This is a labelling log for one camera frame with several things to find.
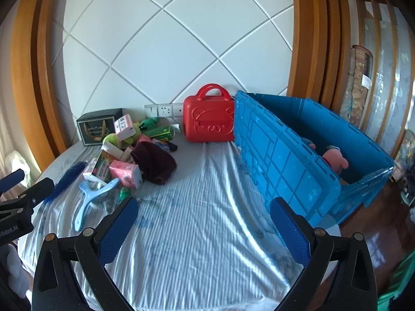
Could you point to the wooden door frame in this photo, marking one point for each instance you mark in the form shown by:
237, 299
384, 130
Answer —
311, 39

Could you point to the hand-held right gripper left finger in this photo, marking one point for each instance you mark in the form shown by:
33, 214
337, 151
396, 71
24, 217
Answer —
118, 230

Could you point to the light blue plastic tool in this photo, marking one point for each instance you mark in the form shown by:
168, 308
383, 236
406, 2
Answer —
86, 197

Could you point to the white pink carton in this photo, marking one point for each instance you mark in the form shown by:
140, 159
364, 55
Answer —
124, 126

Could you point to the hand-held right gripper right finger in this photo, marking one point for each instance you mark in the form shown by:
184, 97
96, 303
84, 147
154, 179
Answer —
290, 233

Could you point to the dark green plush toy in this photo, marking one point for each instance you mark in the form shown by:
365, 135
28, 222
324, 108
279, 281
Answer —
149, 123

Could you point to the white small box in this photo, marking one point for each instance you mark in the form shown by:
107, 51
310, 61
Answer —
112, 150

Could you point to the dark red cloth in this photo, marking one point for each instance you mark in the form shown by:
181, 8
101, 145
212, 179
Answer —
155, 165

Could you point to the white wall socket strip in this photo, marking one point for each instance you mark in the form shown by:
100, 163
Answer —
165, 110

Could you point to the green plastic basket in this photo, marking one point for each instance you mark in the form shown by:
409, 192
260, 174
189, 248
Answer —
398, 285

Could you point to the wooden wall trim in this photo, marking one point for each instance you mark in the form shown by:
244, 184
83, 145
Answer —
32, 71

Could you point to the pink tissue pack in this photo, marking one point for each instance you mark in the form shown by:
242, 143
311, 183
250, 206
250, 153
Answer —
124, 173

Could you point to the red small suitcase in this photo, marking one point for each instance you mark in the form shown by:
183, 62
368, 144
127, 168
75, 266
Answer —
207, 120

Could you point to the light green plush toy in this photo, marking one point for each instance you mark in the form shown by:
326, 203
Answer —
112, 139

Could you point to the green cardboard box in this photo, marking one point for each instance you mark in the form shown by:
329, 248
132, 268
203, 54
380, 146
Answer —
160, 132

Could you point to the blue brush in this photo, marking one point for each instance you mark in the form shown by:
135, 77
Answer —
66, 179

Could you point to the rolled patterned carpet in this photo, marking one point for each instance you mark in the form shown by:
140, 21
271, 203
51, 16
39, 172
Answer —
356, 87

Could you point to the green orange carton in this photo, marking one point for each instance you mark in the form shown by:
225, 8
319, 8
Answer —
102, 167

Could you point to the blue plastic storage crate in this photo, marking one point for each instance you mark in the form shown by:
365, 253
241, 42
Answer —
275, 155

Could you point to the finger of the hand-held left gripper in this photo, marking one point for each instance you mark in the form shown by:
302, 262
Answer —
11, 178
39, 189

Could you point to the pink plush toy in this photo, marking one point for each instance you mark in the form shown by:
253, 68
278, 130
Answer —
334, 160

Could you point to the frosted glass sliding door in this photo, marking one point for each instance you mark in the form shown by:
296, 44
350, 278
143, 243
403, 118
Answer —
389, 71

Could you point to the small green bottle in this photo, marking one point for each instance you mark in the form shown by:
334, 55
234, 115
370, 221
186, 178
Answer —
124, 193

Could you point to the black gift box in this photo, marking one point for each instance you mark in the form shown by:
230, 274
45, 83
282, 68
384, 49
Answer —
94, 129

